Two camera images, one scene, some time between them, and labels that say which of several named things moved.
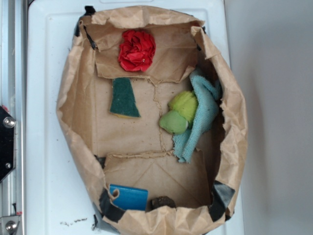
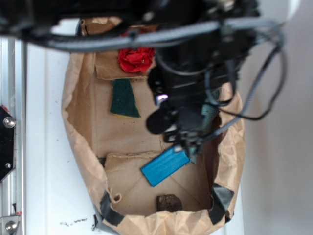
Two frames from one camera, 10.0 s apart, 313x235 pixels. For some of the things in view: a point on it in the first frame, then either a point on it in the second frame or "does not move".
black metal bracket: x=8 y=144 does not move
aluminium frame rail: x=13 y=99 does not move
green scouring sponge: x=123 y=102 does not move
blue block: x=130 y=198 -> x=164 y=165
